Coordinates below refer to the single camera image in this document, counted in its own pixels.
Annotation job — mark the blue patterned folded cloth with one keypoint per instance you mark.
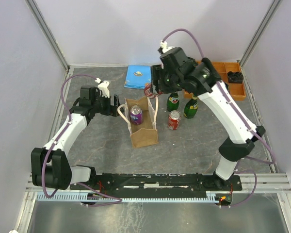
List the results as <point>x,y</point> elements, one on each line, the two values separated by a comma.
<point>138,77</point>

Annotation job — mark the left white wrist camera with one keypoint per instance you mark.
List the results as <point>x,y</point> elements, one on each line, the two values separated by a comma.
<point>103,87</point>

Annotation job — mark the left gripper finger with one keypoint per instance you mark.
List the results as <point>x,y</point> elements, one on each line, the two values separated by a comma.
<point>116,102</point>
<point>113,111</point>

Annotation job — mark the purple soda can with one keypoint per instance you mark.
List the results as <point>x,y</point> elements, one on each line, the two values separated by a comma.
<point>135,114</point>

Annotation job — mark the green glass bottle right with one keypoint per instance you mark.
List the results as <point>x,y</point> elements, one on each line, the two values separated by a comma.
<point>191,107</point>

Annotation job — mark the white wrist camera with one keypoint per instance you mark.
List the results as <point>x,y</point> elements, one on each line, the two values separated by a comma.
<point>103,87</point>
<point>164,47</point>

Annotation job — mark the orange compartment tray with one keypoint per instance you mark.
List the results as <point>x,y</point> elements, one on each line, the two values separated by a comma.
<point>201,79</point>

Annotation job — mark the red cola can rear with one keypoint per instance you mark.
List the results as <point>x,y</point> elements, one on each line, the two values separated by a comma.
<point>174,119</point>

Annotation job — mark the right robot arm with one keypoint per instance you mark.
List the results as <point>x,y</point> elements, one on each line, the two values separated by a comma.
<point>242,133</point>

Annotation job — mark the green glass bottle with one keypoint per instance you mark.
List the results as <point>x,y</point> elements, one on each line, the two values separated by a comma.
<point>191,107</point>
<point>172,102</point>

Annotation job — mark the dark rolled item right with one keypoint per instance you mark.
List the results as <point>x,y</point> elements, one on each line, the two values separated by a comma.
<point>235,77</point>

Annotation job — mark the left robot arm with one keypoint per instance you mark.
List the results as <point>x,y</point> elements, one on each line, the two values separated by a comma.
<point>50,166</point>

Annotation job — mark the red cola can front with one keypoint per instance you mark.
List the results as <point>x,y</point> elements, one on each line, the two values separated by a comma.
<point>150,92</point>

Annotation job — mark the green glass bottle left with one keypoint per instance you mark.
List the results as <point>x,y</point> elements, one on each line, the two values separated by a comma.
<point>172,102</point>

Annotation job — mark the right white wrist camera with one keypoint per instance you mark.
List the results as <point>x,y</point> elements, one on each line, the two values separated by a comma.
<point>164,47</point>

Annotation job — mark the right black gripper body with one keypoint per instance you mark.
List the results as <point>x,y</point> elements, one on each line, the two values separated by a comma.
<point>170,82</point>

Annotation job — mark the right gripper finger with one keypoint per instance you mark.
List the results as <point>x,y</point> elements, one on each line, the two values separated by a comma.
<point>158,91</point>
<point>155,77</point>

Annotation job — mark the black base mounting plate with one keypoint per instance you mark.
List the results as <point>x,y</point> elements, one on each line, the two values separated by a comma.
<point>161,193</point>

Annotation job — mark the burlap canvas tote bag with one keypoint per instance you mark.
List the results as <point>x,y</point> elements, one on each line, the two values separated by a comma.
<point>145,134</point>

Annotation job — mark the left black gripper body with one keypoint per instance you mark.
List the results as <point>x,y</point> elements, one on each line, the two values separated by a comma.
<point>102,105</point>

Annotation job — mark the red cola can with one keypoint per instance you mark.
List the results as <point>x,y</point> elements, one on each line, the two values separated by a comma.
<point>150,92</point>
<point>174,119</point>

